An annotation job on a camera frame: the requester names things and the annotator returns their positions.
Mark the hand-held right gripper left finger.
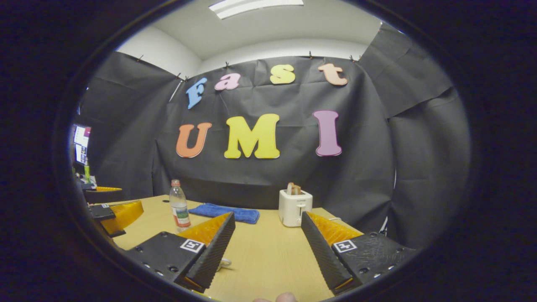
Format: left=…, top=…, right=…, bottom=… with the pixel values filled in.
left=125, top=212, right=236, bottom=293

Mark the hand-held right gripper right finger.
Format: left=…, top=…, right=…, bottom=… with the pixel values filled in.
left=300, top=211, right=417, bottom=295

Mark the clear plastic water bottle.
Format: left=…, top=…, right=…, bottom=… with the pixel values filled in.
left=169, top=180, right=191, bottom=232

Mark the blue folded towel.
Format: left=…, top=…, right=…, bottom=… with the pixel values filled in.
left=188, top=203, right=260, bottom=225

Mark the white toaster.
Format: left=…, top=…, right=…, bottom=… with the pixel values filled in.
left=279, top=189, right=313, bottom=228

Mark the computer monitor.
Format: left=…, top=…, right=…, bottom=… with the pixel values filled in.
left=72, top=125, right=91, bottom=165

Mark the black backdrop cloth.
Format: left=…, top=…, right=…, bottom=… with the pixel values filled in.
left=78, top=23, right=472, bottom=250

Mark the ceiling light panel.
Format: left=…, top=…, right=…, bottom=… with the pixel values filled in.
left=209, top=0, right=304, bottom=20

